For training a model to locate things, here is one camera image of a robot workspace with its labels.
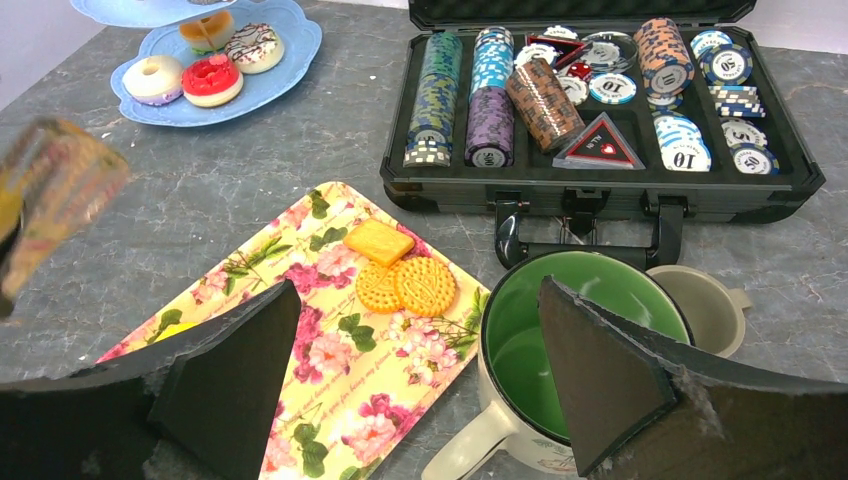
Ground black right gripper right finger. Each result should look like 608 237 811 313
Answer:
538 277 847 479

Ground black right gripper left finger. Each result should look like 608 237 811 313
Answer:
1 281 301 479

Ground silver serving tongs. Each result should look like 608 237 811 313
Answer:
1 117 130 320

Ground red glazed donut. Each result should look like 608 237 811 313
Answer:
181 54 244 108

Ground white glazed donut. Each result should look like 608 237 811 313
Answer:
122 55 184 106

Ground chocolate sprinkled donut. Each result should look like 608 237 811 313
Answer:
224 23 285 74

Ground orange glazed donut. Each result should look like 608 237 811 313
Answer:
178 10 236 55

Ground small beige cup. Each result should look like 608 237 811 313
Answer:
647 265 753 358

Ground green-inside floral mug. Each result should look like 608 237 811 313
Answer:
421 252 693 479

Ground floral rectangular tray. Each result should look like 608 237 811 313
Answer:
109 182 489 479

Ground round orange biscuit lower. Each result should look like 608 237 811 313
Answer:
355 261 402 313

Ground round orange biscuit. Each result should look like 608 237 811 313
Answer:
394 257 456 317
355 261 402 313

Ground square yellow biscuit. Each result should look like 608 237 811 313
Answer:
343 218 415 267

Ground black poker chip case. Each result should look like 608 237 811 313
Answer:
380 0 825 268

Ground blue three-tier cake stand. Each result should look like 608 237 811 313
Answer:
71 0 322 128

